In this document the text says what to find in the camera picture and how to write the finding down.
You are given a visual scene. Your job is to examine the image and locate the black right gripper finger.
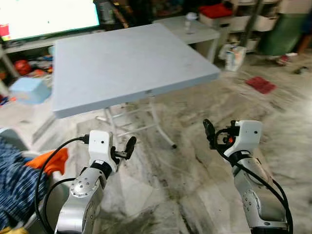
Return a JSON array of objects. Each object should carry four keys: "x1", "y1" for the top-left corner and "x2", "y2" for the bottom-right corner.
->
[{"x1": 203, "y1": 118, "x2": 216, "y2": 147}]

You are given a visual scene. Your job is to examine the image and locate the blue plaid shorts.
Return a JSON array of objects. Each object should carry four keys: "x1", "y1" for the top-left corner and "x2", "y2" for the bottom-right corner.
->
[{"x1": 0, "y1": 136, "x2": 49, "y2": 230}]

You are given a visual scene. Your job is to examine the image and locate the red floor cloth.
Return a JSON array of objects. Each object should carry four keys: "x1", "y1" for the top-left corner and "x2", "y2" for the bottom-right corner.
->
[{"x1": 245, "y1": 76, "x2": 277, "y2": 95}]

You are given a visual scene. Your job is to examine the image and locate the orange garment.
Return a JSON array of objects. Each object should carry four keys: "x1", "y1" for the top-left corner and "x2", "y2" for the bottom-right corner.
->
[{"x1": 25, "y1": 148, "x2": 69, "y2": 175}]

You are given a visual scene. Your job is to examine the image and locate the white diaper pack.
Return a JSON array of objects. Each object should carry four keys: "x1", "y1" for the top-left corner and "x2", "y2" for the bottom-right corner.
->
[{"x1": 219, "y1": 43, "x2": 247, "y2": 72}]

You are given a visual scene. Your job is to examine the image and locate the grey folding table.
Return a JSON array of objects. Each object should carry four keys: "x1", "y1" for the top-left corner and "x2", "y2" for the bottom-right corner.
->
[{"x1": 51, "y1": 23, "x2": 221, "y2": 149}]

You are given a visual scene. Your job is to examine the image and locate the white side table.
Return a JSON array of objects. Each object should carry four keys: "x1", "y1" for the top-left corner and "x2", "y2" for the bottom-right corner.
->
[{"x1": 154, "y1": 16, "x2": 221, "y2": 61}]

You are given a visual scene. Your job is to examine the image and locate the clear water bottle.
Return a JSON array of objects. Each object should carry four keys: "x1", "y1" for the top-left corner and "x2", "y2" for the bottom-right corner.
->
[{"x1": 184, "y1": 12, "x2": 198, "y2": 35}]

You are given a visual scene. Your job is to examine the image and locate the white storage bin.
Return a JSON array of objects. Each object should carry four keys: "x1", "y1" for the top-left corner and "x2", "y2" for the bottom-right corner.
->
[{"x1": 200, "y1": 14, "x2": 234, "y2": 29}]

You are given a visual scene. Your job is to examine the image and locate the light blue plastic box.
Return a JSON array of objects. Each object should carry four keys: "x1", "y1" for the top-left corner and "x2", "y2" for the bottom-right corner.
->
[{"x1": 9, "y1": 77, "x2": 52, "y2": 104}]

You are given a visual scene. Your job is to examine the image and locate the white laundry basket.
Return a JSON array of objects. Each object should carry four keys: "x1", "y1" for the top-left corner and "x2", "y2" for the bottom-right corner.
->
[{"x1": 0, "y1": 128, "x2": 71, "y2": 234}]

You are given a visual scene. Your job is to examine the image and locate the green bin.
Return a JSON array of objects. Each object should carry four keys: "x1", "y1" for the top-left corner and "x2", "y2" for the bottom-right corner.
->
[{"x1": 258, "y1": 12, "x2": 305, "y2": 57}]

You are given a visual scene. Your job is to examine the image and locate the red folded cloth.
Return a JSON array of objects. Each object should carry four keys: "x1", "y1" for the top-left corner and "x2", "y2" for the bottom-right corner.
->
[{"x1": 199, "y1": 4, "x2": 234, "y2": 19}]

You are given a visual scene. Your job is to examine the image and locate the red ball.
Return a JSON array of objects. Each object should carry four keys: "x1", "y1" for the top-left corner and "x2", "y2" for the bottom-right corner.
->
[{"x1": 14, "y1": 59, "x2": 31, "y2": 76}]

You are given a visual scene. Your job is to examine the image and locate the yellow garment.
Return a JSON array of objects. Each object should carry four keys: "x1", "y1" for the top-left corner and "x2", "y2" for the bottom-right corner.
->
[{"x1": 0, "y1": 226, "x2": 29, "y2": 234}]

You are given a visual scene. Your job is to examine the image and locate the white television stand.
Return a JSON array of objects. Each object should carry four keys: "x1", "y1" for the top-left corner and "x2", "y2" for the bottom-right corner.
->
[{"x1": 0, "y1": 32, "x2": 98, "y2": 54}]

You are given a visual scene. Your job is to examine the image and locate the flat screen television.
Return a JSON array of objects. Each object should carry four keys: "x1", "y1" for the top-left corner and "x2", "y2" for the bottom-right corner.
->
[{"x1": 0, "y1": 0, "x2": 100, "y2": 42}]

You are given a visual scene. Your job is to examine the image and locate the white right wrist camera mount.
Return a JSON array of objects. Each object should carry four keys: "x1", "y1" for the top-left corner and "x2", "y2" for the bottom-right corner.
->
[{"x1": 235, "y1": 120, "x2": 263, "y2": 157}]

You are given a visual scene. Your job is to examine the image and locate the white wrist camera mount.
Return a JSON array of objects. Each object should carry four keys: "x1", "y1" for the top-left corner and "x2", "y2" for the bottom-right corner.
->
[
  {"x1": 235, "y1": 120, "x2": 263, "y2": 157},
  {"x1": 89, "y1": 130, "x2": 116, "y2": 171}
]

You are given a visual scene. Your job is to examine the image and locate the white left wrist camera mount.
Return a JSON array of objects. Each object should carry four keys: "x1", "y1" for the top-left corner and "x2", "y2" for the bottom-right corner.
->
[{"x1": 89, "y1": 130, "x2": 116, "y2": 171}]

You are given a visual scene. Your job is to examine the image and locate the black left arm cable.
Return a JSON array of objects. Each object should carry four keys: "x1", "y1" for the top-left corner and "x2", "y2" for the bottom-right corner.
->
[{"x1": 34, "y1": 135, "x2": 91, "y2": 234}]

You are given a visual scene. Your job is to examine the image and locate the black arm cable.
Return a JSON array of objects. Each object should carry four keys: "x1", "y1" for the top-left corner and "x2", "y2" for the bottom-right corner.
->
[
  {"x1": 213, "y1": 128, "x2": 294, "y2": 234},
  {"x1": 34, "y1": 135, "x2": 91, "y2": 234}
]

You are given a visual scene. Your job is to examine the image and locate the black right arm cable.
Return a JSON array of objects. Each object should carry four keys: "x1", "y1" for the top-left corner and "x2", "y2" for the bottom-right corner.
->
[{"x1": 213, "y1": 128, "x2": 294, "y2": 234}]

